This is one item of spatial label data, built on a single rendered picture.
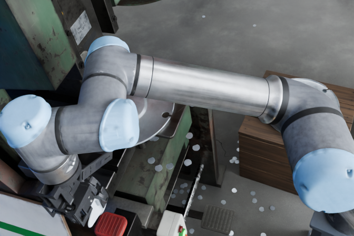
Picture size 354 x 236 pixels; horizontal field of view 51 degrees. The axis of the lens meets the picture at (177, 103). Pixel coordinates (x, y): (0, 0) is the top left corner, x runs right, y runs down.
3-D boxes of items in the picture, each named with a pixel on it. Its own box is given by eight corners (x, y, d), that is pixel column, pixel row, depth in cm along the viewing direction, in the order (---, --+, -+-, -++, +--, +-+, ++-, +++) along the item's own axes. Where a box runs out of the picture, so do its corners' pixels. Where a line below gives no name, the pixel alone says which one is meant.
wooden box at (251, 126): (343, 138, 182) (360, 89, 156) (327, 205, 161) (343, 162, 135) (263, 117, 197) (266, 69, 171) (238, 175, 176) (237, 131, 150)
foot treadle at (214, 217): (235, 216, 152) (235, 210, 148) (229, 239, 146) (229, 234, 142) (108, 184, 170) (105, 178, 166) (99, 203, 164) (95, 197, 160)
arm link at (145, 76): (337, 70, 75) (91, 19, 64) (356, 112, 68) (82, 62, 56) (306, 107, 83) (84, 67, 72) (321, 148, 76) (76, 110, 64)
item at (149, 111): (58, 137, 104) (57, 136, 104) (103, 67, 122) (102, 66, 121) (153, 158, 95) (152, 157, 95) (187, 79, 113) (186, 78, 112)
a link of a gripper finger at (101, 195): (89, 205, 77) (75, 185, 71) (93, 198, 78) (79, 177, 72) (109, 211, 76) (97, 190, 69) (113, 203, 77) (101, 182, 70)
